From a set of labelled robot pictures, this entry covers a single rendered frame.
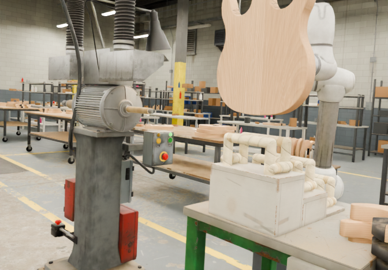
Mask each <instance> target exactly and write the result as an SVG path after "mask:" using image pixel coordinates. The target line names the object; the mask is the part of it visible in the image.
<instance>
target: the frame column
mask: <svg viewBox="0 0 388 270"><path fill-rule="evenodd" d="M73 134H74V136H75V139H76V179H75V199H74V235H75V236H77V244H75V243H73V249H72V252H71V254H70V256H69V258H68V262H69V263H70V264H71V265H73V266H74V267H75V268H76V269H78V270H107V269H110V268H113V267H116V266H119V265H122V264H123V263H121V259H120V253H119V248H118V242H119V226H120V197H121V167H122V143H123V141H124V139H125V137H99V138H97V137H91V136H86V135H83V134H78V133H73Z"/></svg>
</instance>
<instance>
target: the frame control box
mask: <svg viewBox="0 0 388 270"><path fill-rule="evenodd" d="M158 132H159V133H160V134H161V136H160V137H157V136H156V134H157V133H158ZM169 132H171V131H166V130H151V131H144V138H143V164H145V165H148V166H152V167H151V168H152V171H150V170H149V169H148V168H146V167H145V166H144V165H143V164H142V163H141V162H140V161H138V160H137V159H136V158H135V157H134V156H133V155H131V154H129V153H128V154H126V155H125V157H124V158H123V160H127V159H128V158H127V157H128V156H129V157H131V158H132V159H133V160H134V161H136V162H137V163H138V164H139V165H140V166H141V167H142V168H144V169H145V170H146V171H147V172H148V173H150V174H154V173H155V167H156V166H162V165H168V164H173V143H174V132H172V136H171V137H169ZM158 138H160V140H161V142H160V143H159V144H158V143H157V139H158ZM169 138H172V140H173V141H172V142H169ZM165 153H166V154H168V156H169V157H168V159H167V160H163V158H162V156H163V154H165Z"/></svg>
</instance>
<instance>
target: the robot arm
mask: <svg viewBox="0 0 388 270"><path fill-rule="evenodd" d="M334 31H335V15H334V11H333V8H332V7H331V6H330V5H329V4H328V3H315V4H314V7H313V9H312V11H311V14H310V16H309V19H308V26H307V33H308V40H309V43H310V45H311V47H312V50H313V52H314V56H315V63H316V72H315V80H314V84H313V87H312V89H311V91H314V92H317V96H318V99H319V111H318V121H317V127H316V137H315V147H314V158H313V160H314V161H315V174H320V175H325V176H329V177H333V178H334V179H335V191H334V198H335V199H336V200H337V199H339V198H340V197H341V196H342V194H343V191H344V183H343V181H342V179H341V178H340V177H339V176H337V175H336V170H335V169H334V167H333V166H332V165H331V164H332V158H333V149H334V140H335V131H336V128H337V119H338V110H339V104H340V101H341V100H342V99H343V97H344V95H345V94H346V93H349V92H351V91H352V90H353V88H354V87H355V75H354V74H353V73H352V72H350V71H348V70H346V69H343V68H340V67H337V63H336V61H335V59H334V55H333V40H334Z"/></svg>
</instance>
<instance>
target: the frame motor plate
mask: <svg viewBox="0 0 388 270"><path fill-rule="evenodd" d="M73 133H78V134H83V135H86V136H91V137H97V138H99V137H129V136H134V131H129V132H100V130H91V129H85V128H83V126H74V128H73Z"/></svg>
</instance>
